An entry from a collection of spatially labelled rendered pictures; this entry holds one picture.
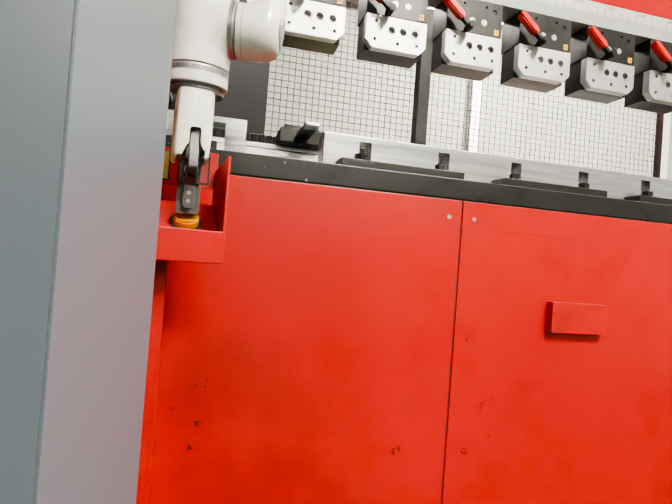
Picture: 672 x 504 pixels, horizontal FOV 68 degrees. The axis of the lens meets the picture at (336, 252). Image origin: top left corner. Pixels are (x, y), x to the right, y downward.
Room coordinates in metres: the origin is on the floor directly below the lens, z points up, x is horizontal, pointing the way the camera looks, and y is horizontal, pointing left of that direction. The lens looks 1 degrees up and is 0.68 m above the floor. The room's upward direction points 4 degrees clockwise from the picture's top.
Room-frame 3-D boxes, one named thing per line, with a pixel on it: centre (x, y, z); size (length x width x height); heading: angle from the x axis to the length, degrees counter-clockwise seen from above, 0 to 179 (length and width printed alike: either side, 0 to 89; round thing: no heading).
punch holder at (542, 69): (1.29, -0.48, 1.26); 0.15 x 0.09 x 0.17; 104
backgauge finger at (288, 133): (1.32, 0.11, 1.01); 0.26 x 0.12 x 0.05; 14
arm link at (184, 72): (0.71, 0.22, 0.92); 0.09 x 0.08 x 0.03; 20
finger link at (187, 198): (0.70, 0.21, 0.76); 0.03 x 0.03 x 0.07; 20
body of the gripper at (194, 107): (0.71, 0.22, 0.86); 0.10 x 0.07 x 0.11; 20
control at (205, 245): (0.72, 0.28, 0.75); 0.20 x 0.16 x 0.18; 110
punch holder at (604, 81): (1.34, -0.67, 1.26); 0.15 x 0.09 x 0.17; 104
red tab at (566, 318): (1.15, -0.57, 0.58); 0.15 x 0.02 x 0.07; 104
